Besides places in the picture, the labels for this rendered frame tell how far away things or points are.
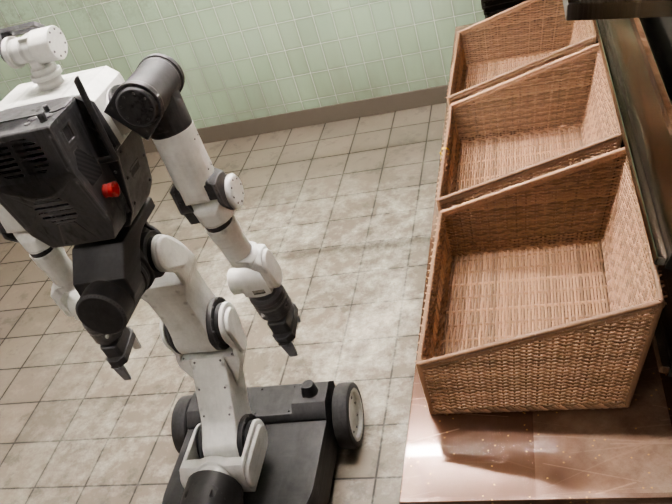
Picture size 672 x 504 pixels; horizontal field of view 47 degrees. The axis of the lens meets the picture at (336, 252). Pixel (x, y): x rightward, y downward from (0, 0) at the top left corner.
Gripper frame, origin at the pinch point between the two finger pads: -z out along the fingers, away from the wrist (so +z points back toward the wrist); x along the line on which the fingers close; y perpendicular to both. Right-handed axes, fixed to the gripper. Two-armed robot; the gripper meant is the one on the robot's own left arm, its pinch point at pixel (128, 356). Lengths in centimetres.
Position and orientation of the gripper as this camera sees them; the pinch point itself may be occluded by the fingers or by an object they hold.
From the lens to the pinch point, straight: 221.8
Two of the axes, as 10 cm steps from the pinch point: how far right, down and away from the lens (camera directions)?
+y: -9.6, 1.5, 2.5
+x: 0.8, -7.0, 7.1
